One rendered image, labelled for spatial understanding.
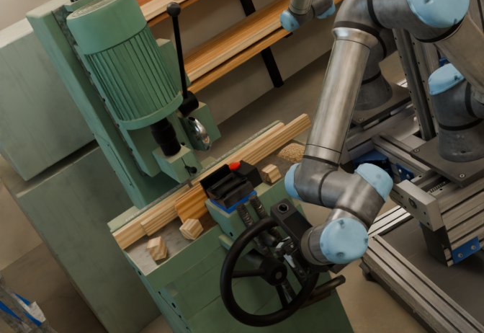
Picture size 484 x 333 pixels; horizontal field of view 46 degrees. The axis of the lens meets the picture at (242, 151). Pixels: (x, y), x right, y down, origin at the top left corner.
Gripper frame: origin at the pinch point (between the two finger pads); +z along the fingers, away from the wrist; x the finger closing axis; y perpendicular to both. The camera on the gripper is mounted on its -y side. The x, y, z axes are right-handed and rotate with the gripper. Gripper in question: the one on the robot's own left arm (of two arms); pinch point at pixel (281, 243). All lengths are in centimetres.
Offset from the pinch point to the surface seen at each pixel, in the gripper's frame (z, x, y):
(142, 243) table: 33.2, -22.6, -18.8
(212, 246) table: 23.5, -9.2, -7.5
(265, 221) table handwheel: 3.0, 0.7, -6.0
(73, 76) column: 28, -12, -67
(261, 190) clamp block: 11.3, 6.9, -12.2
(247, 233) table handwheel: 2.8, -4.6, -6.2
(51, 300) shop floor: 219, -64, -25
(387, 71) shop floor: 222, 200, -22
